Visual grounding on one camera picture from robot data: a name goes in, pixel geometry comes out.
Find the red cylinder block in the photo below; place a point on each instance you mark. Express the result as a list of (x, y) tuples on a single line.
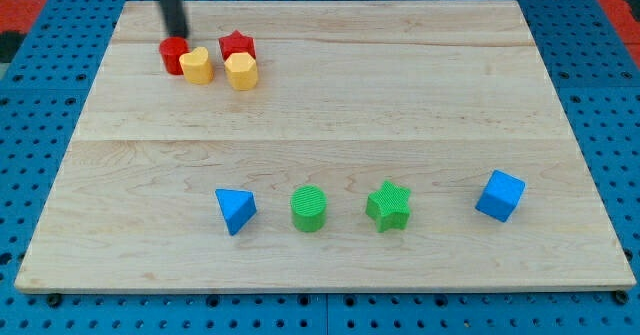
[(171, 49)]

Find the light wooden board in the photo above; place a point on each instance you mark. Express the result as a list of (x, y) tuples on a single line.
[(430, 95)]

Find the green star block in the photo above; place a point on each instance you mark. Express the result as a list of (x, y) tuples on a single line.
[(389, 207)]

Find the red star block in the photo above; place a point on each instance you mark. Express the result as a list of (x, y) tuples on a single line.
[(236, 42)]

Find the green cylinder block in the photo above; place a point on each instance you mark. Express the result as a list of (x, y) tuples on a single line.
[(308, 207)]

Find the blue triangle block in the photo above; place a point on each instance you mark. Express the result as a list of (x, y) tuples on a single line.
[(237, 208)]

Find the yellow hexagon block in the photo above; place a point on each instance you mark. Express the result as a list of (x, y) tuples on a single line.
[(241, 71)]

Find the yellow heart block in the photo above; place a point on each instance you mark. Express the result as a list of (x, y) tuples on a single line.
[(197, 67)]

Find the blue cube block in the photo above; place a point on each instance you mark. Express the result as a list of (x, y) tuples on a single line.
[(501, 195)]

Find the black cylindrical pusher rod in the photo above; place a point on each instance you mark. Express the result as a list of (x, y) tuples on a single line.
[(174, 16)]

